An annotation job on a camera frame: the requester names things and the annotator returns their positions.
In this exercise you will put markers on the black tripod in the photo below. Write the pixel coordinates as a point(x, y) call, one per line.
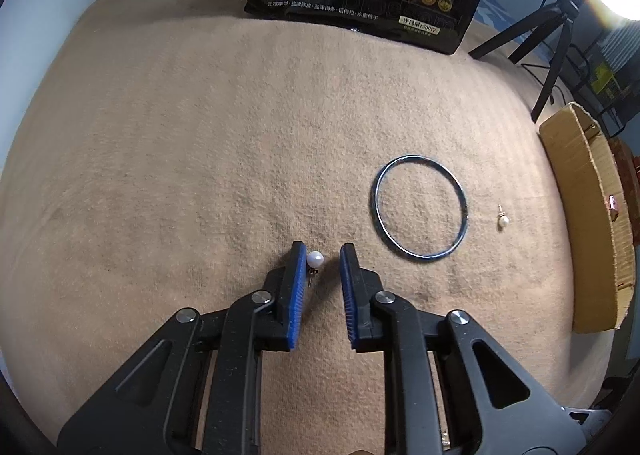
point(560, 30)

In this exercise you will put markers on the cardboard box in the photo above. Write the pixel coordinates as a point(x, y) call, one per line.
point(585, 215)

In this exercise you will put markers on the thin silver bangle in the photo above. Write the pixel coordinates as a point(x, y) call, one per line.
point(375, 197)

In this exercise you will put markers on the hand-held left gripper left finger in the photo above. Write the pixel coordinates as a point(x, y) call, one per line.
point(296, 295)

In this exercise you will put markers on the black metal clothes rack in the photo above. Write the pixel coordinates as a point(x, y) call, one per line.
point(592, 52)

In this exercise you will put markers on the pearl stud earring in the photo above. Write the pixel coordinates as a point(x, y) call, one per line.
point(503, 222)
point(315, 260)

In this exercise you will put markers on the tan blanket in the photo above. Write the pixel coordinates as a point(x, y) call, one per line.
point(200, 160)

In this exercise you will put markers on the yellow box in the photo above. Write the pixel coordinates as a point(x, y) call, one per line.
point(607, 82)

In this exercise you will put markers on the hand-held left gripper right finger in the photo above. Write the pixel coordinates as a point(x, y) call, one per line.
point(348, 295)

